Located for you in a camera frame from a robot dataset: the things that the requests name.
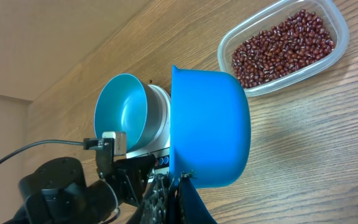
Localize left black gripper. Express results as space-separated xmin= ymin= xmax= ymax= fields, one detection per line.
xmin=96 ymin=154 xmax=157 ymax=207

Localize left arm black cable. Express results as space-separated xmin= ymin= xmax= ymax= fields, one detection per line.
xmin=0 ymin=139 xmax=104 ymax=181

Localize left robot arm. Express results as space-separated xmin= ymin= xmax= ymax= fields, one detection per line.
xmin=9 ymin=154 xmax=156 ymax=223

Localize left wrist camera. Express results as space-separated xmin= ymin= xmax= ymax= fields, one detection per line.
xmin=102 ymin=131 xmax=127 ymax=156

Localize clear plastic food container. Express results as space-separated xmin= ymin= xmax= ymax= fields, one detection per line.
xmin=218 ymin=0 xmax=349 ymax=96

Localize teal metal bowl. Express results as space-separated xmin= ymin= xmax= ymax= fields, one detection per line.
xmin=94 ymin=73 xmax=163 ymax=152

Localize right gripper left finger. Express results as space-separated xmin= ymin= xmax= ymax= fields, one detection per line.
xmin=129 ymin=174 xmax=170 ymax=224

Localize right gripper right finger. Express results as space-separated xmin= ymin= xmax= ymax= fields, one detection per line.
xmin=178 ymin=172 xmax=217 ymax=224

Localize white digital kitchen scale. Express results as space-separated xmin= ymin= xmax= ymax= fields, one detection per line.
xmin=126 ymin=85 xmax=171 ymax=183

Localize blue plastic measuring scoop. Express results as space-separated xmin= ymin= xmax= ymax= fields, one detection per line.
xmin=170 ymin=66 xmax=251 ymax=189

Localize red adzuki beans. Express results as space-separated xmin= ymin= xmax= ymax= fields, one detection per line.
xmin=231 ymin=9 xmax=336 ymax=89

